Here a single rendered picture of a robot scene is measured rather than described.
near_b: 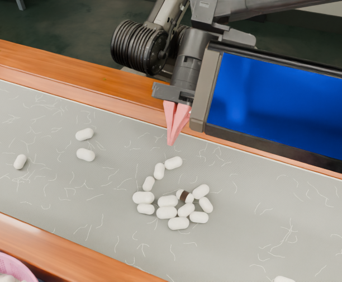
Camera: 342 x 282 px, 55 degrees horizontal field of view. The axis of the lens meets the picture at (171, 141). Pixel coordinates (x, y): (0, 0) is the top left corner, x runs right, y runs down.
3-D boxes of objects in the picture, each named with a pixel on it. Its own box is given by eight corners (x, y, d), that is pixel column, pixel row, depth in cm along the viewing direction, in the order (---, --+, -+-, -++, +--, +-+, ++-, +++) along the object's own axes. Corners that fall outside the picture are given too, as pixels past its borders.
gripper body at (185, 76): (207, 105, 54) (218, 61, 54) (150, 91, 56) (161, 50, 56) (211, 111, 60) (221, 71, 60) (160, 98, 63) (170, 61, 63)
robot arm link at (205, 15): (200, 2, 62) (199, -15, 53) (260, 16, 61) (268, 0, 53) (184, 64, 63) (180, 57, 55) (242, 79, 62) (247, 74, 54)
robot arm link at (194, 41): (186, 31, 61) (185, 19, 56) (222, 40, 61) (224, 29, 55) (176, 67, 61) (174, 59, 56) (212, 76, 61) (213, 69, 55)
